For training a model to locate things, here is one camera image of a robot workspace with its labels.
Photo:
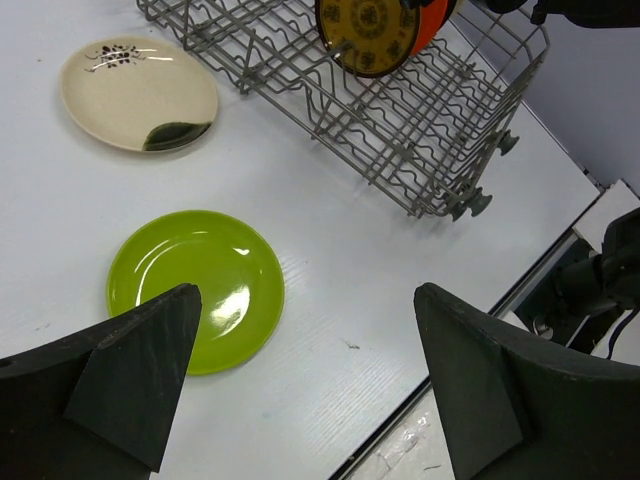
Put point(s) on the grey wire dish rack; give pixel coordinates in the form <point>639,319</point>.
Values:
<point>423,133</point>

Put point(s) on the cream plate with dark spot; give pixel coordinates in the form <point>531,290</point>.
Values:
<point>139,94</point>

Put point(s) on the brown yellow patterned plate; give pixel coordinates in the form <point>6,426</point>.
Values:
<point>367,38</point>

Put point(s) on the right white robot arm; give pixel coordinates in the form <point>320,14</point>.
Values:
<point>591,14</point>

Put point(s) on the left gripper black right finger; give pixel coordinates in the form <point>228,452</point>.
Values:
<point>515,406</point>

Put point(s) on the orange plate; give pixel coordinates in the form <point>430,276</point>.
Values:
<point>432,16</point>

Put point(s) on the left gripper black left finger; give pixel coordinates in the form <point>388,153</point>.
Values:
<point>99,403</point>

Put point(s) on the green plate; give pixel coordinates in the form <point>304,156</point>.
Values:
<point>239,277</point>

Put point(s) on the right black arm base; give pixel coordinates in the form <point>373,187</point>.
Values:
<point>586,294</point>

